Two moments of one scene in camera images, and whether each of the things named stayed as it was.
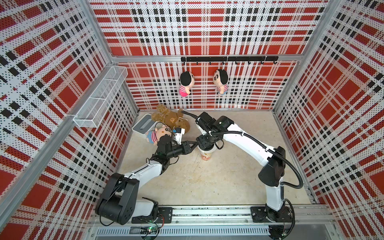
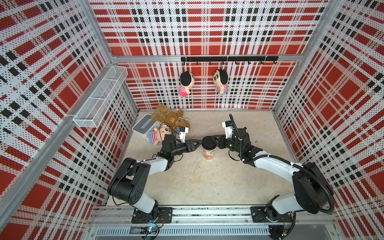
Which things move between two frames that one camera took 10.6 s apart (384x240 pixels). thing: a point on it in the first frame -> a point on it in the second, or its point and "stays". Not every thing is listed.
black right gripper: [203, 143] -> [221, 141]
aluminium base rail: [224, 223] stays
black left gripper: [186, 148] stays
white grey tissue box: [144, 124] stays
